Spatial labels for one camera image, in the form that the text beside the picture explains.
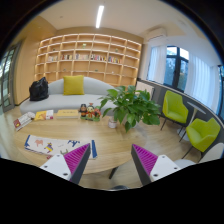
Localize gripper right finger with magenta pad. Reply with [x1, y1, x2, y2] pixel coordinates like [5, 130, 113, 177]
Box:
[131, 144, 180, 186]

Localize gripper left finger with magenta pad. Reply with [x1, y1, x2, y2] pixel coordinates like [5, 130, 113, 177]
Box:
[41, 144, 91, 184]

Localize white towel with animal print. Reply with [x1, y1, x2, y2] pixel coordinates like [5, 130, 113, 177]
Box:
[24, 135, 87, 156]

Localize small white side table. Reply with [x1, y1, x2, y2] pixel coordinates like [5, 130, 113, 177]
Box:
[178, 102, 206, 142]

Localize yellow flat box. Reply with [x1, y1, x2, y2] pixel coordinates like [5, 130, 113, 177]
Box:
[56, 109, 78, 119]

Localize colourful toy figurines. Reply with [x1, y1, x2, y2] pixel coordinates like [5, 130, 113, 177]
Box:
[78, 103, 101, 121]

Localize yellow and white book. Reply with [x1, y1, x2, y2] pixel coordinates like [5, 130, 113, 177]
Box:
[34, 110, 54, 121]

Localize near lime green chair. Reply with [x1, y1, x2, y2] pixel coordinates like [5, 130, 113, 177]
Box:
[182, 118, 221, 156]

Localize lime green chair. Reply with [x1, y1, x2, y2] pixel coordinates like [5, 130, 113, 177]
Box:
[182, 118, 221, 156]
[159, 90, 190, 132]

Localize far lime green chair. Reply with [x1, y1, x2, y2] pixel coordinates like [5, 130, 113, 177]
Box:
[159, 90, 190, 132]

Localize green potted plant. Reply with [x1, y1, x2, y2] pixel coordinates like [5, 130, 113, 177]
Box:
[100, 85, 160, 131]

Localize light grey sofa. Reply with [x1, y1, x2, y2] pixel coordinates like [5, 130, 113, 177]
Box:
[20, 77, 113, 114]

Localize yellow cushion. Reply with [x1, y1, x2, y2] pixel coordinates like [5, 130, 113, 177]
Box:
[63, 75, 84, 95]

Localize black bag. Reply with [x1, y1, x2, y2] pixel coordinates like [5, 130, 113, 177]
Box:
[29, 77, 49, 101]

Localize glass door at left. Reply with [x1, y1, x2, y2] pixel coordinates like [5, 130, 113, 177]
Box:
[0, 43, 21, 113]

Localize white window curtains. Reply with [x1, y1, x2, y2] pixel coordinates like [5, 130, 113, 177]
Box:
[147, 45, 220, 112]

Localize white air conditioner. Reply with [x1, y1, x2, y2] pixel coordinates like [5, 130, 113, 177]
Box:
[145, 28, 166, 41]

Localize ceiling strip light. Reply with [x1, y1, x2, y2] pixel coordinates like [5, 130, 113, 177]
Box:
[96, 5, 104, 28]

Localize wooden wall bookshelf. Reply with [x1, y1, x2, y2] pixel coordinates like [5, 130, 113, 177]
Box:
[35, 33, 142, 87]

